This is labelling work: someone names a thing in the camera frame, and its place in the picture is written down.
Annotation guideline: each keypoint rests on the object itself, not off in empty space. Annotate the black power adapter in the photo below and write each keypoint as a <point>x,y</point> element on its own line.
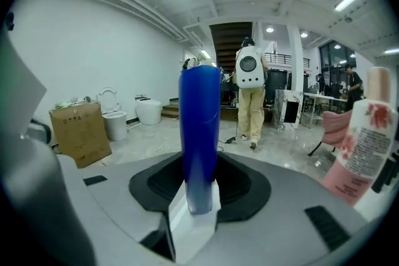
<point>231,139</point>

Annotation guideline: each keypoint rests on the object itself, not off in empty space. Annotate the pink floral bottle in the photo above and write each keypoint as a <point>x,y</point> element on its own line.
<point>364,146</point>

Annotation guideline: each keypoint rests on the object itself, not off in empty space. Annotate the pink chair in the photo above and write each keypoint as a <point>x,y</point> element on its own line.
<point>335,131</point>

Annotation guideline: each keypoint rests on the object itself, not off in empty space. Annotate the dark wooden staircase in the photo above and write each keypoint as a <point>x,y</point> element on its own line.
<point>229,40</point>

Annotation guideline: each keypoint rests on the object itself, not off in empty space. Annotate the marble pattern cabinet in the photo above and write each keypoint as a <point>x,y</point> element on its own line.
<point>280,109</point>

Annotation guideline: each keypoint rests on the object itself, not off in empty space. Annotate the white smart toilet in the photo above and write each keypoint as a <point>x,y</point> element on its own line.
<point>149,110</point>

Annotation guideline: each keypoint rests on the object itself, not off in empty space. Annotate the white toilet with raised lid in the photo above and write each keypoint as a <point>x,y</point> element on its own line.
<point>113,121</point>

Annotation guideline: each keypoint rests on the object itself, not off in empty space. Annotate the wooden step platform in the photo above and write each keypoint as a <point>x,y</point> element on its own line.
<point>171,109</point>

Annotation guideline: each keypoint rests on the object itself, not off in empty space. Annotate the black bin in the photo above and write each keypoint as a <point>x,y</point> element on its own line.
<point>277,84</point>

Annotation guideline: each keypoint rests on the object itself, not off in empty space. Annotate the black metal railing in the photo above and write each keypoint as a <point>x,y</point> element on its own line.
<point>279,57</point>

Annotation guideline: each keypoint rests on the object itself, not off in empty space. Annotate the white table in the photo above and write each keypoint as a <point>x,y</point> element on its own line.
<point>324,97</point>

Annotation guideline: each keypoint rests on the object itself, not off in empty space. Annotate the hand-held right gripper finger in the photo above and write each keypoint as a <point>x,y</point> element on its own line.
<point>194,227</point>

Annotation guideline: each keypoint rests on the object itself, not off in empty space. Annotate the brown cardboard box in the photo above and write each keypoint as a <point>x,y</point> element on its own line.
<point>79,134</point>

